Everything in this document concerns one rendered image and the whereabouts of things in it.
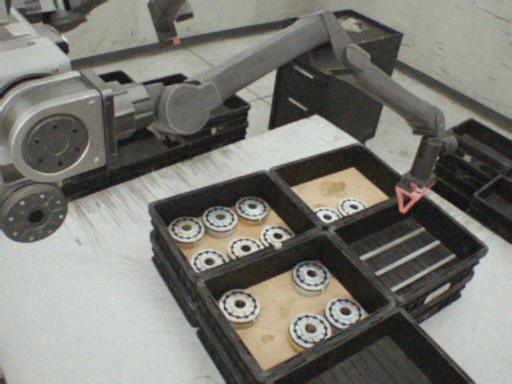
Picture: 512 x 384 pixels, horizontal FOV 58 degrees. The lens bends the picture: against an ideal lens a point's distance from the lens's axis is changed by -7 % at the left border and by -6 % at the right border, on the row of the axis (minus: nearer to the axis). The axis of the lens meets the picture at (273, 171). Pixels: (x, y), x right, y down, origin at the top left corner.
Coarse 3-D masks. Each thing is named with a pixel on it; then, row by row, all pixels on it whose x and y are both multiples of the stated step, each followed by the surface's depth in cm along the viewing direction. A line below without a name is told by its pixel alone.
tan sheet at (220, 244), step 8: (232, 208) 150; (272, 216) 149; (240, 224) 145; (264, 224) 146; (272, 224) 146; (280, 224) 147; (240, 232) 142; (248, 232) 142; (256, 232) 143; (208, 240) 138; (216, 240) 138; (224, 240) 138; (200, 248) 135; (208, 248) 135; (216, 248) 135; (224, 248) 136
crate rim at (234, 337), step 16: (304, 240) 129; (336, 240) 130; (256, 256) 122; (224, 272) 116; (208, 304) 109; (224, 320) 105; (368, 320) 110; (336, 336) 105; (240, 352) 100; (304, 352) 101; (256, 368) 96; (272, 368) 97
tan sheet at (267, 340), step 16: (288, 272) 132; (256, 288) 126; (272, 288) 127; (288, 288) 127; (336, 288) 129; (272, 304) 122; (288, 304) 123; (304, 304) 124; (320, 304) 124; (272, 320) 118; (288, 320) 119; (240, 336) 113; (256, 336) 114; (272, 336) 114; (256, 352) 110; (272, 352) 111; (288, 352) 111
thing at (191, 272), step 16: (240, 176) 147; (272, 176) 149; (192, 192) 138; (288, 192) 144; (304, 208) 139; (160, 224) 126; (320, 224) 134; (288, 240) 128; (176, 256) 120; (240, 256) 121; (192, 272) 114; (208, 272) 115
